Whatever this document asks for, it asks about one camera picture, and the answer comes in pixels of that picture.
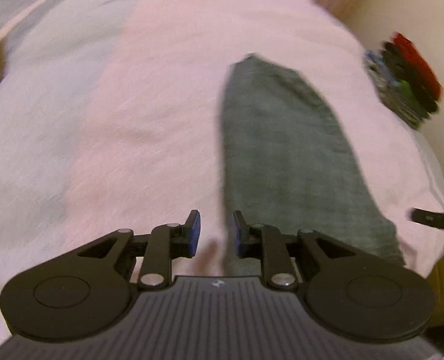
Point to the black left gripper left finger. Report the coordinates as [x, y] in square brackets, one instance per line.
[164, 244]

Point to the red folded garment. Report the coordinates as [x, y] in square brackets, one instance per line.
[411, 54]

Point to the dark folded clothes stack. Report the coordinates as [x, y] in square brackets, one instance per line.
[399, 87]

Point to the dark green knit garment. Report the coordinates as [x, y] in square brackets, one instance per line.
[288, 164]

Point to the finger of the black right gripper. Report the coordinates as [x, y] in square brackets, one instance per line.
[427, 218]

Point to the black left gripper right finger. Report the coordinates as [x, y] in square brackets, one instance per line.
[271, 248]

